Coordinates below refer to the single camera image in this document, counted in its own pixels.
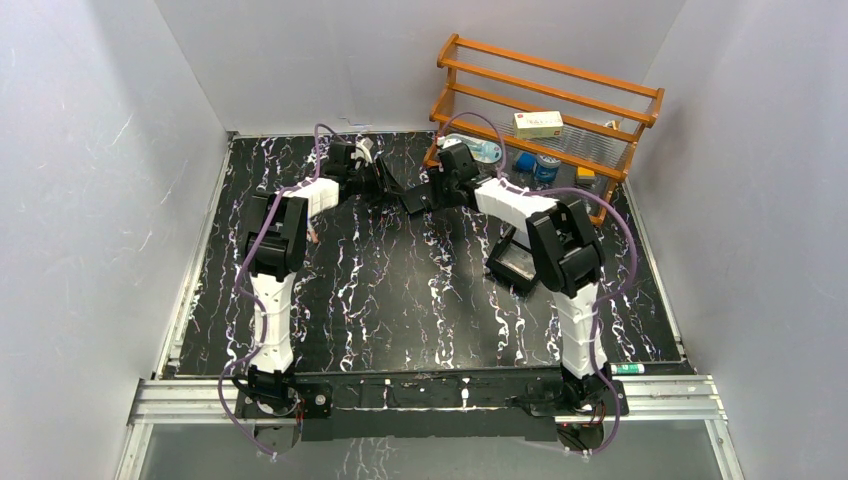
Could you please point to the blue round container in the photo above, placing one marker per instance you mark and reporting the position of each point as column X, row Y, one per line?
column 546, row 169

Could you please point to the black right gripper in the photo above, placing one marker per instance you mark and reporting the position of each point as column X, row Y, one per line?
column 436, row 179

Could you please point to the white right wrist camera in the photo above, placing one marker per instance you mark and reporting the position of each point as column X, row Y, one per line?
column 447, row 141

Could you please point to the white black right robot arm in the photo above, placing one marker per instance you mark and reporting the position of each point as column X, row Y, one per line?
column 567, row 255

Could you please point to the white blue packaged item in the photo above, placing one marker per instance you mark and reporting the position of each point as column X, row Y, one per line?
column 483, row 151

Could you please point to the black tray with cards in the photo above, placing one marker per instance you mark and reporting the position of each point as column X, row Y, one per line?
column 511, row 264

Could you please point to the black leather card holder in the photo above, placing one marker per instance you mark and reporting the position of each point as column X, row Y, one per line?
column 418, row 200

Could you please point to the green white marker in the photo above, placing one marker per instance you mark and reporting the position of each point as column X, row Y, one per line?
column 619, row 369

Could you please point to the orange wooden shelf rack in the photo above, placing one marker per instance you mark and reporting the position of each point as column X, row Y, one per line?
column 589, row 122

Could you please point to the aluminium frame rail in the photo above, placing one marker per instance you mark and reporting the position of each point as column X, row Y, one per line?
column 635, row 398

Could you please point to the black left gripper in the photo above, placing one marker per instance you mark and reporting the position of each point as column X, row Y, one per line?
column 374, row 175

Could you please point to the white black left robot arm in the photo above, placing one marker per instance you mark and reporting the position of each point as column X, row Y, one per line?
column 275, row 249

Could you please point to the small blue cube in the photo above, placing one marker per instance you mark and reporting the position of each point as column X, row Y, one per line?
column 525, row 162

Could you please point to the white cardboard box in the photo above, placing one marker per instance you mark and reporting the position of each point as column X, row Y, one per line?
column 539, row 124

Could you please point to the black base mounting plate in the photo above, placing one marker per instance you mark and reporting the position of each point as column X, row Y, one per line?
column 504, row 423

